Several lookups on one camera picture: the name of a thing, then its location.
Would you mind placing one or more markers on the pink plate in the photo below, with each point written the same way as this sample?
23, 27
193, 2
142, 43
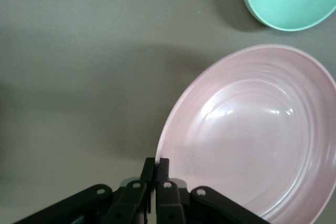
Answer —
249, 134

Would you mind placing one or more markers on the brown tablecloth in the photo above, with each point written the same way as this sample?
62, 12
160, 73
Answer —
78, 77

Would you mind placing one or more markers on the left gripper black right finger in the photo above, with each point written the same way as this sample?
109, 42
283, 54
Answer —
170, 203

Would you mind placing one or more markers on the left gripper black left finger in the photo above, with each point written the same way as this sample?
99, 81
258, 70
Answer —
126, 203

